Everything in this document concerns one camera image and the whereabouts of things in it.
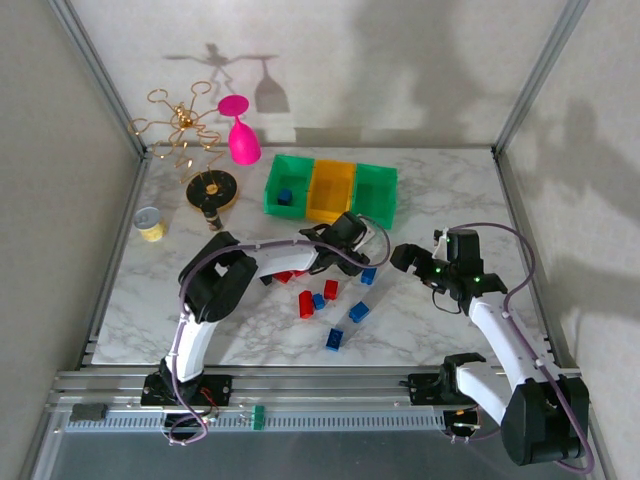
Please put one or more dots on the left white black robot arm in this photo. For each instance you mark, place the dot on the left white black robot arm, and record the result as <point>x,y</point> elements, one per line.
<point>192,345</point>

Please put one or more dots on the aluminium frame side rail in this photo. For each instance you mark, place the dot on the aluminium frame side rail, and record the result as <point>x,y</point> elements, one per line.
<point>117,250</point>
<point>516,200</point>

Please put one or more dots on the green terminal block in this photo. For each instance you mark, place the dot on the green terminal block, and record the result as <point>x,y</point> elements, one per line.
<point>258,419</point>

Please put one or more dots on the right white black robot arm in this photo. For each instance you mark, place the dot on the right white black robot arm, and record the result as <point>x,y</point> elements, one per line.
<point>500,330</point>

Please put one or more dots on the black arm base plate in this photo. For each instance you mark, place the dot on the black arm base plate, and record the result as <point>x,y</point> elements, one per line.
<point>422,390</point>
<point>220,387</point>

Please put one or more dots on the aluminium frame post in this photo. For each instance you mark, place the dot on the aluminium frame post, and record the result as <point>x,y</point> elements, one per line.
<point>538,75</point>
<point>42,445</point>
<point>99,75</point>
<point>604,452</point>

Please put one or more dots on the yellow plastic bin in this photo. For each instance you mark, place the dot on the yellow plastic bin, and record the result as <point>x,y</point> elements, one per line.
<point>320,215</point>

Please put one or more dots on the small blue lego brick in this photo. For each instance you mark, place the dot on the small blue lego brick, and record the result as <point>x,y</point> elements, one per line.
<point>318,301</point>

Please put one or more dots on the small dark bottle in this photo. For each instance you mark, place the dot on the small dark bottle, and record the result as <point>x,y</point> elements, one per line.
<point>214,220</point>

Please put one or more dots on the green plastic bin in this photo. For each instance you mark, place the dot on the green plastic bin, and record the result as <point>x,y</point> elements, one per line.
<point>385,215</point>
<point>285,212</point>

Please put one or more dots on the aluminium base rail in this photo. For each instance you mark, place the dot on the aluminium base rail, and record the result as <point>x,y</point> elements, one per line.
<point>325,387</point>

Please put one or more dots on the pink wine glass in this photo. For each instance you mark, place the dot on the pink wine glass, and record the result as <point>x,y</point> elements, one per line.
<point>244,145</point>

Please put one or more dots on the silver can yellow label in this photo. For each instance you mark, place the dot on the silver can yellow label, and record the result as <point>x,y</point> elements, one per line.
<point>150,230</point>

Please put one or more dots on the long red lego brick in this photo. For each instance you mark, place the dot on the long red lego brick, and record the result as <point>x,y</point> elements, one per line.
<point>306,306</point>

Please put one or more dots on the dark grey pad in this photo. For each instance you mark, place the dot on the dark grey pad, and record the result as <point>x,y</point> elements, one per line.
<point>89,412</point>

